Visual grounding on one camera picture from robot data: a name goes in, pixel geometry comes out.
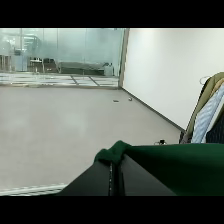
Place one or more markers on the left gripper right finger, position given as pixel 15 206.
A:
pixel 140 181

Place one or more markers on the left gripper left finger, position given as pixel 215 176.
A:
pixel 95 181

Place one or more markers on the green shirt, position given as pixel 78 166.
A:
pixel 180 166

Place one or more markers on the black garment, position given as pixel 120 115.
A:
pixel 217 131

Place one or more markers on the blue white striped shirt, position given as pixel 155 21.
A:
pixel 206 116

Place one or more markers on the olive garment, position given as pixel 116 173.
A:
pixel 200 103

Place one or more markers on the white clothes hanger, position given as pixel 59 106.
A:
pixel 203 79

